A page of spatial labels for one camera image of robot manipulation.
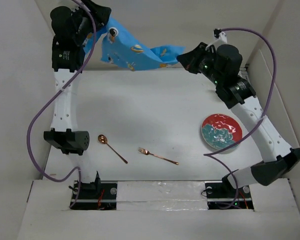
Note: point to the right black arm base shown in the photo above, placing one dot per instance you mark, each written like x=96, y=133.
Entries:
x=231, y=192

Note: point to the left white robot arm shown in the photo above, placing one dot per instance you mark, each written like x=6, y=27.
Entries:
x=67, y=63

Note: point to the copper fork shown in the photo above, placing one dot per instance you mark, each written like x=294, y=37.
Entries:
x=148, y=153

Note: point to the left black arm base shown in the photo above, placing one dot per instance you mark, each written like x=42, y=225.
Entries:
x=102, y=197

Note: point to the red and teal plate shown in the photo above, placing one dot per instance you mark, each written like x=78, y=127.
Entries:
x=220, y=131

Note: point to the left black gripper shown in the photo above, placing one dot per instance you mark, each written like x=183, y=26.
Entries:
x=101, y=16

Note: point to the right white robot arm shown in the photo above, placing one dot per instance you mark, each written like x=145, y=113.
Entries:
x=221, y=66

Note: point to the blue space-print cloth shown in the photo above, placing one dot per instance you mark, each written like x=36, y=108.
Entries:
x=119, y=47

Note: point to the copper spoon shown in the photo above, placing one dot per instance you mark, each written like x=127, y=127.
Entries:
x=103, y=140

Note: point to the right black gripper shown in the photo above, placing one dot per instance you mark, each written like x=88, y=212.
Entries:
x=189, y=59

